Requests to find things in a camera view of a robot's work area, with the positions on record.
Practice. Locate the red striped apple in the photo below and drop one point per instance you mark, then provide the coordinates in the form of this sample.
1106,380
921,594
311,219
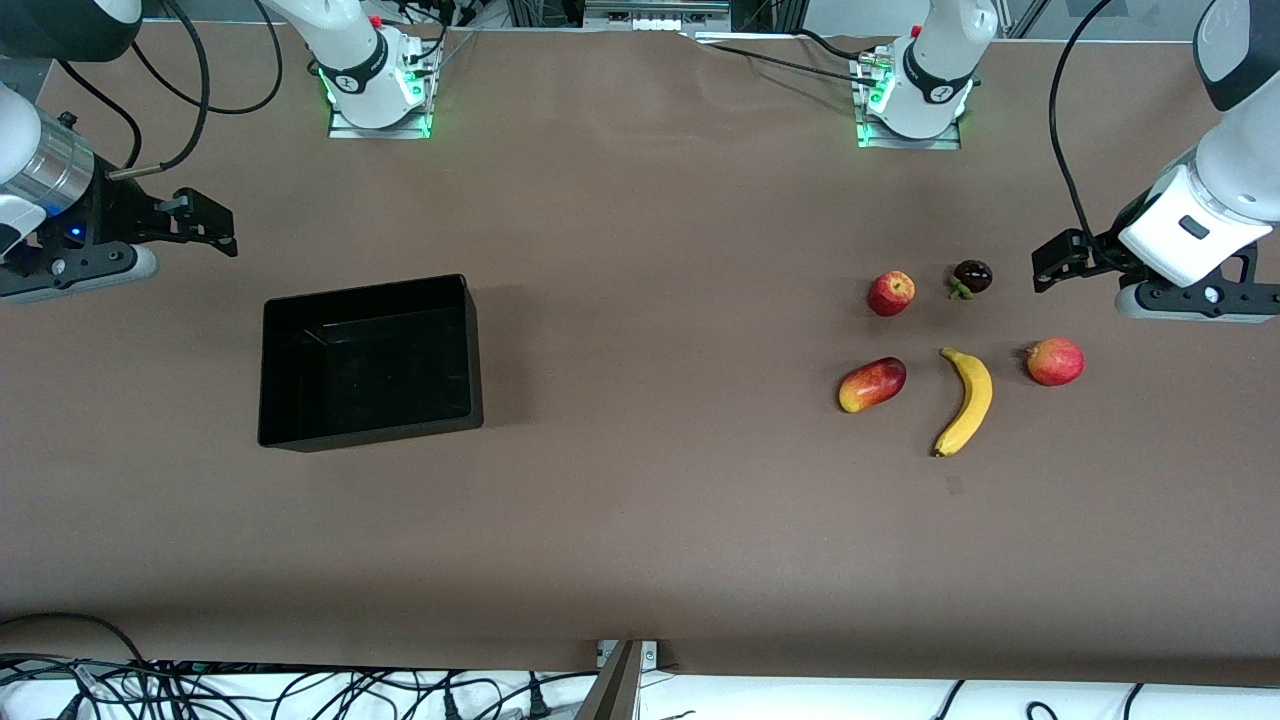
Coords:
890,293

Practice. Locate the dark purple mangosteen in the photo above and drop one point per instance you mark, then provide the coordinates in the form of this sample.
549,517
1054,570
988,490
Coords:
973,275

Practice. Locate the yellow banana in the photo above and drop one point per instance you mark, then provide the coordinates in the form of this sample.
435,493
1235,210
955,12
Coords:
972,395

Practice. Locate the red yellow mango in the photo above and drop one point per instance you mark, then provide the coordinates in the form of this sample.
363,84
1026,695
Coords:
872,385

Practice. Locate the black plastic box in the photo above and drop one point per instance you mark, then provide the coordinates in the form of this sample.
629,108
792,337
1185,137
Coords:
370,365

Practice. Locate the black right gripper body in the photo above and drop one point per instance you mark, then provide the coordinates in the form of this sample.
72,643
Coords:
112,218

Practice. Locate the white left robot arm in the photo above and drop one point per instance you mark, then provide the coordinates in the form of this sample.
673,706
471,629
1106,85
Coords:
1230,170

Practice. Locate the dark metal beam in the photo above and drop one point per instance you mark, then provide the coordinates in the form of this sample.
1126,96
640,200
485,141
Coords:
612,690

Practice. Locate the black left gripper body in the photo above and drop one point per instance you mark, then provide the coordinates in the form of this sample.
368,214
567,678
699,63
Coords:
1103,250

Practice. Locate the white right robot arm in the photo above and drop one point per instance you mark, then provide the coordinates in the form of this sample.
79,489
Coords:
350,50

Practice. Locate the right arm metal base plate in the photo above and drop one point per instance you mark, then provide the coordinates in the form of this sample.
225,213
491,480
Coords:
345,130

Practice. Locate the aluminium frame profile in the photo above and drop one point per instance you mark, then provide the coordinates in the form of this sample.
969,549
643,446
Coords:
770,12

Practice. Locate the small metal bracket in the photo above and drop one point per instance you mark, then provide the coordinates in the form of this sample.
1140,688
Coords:
650,655

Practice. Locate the table cover sheet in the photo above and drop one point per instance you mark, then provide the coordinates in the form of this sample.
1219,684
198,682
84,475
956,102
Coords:
640,520

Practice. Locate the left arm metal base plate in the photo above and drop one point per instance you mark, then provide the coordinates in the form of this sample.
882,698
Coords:
945,143

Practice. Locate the white power strip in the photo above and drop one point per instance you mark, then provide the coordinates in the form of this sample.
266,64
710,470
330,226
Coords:
655,15

